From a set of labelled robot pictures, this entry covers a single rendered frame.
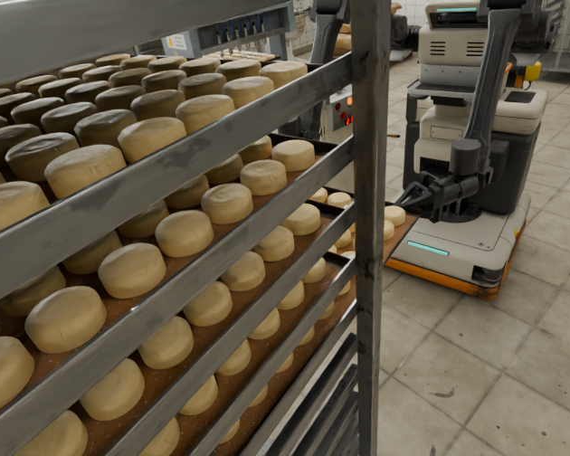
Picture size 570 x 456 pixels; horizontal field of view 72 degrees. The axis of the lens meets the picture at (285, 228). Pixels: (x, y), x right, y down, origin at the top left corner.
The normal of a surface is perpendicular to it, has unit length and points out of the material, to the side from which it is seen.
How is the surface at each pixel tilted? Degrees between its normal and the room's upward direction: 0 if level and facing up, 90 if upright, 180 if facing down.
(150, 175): 90
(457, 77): 90
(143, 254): 0
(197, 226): 0
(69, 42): 90
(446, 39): 98
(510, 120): 90
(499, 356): 0
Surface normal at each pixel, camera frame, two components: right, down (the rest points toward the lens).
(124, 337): 0.80, 0.26
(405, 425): -0.12, -0.81
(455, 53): -0.56, 0.63
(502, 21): -0.57, 0.10
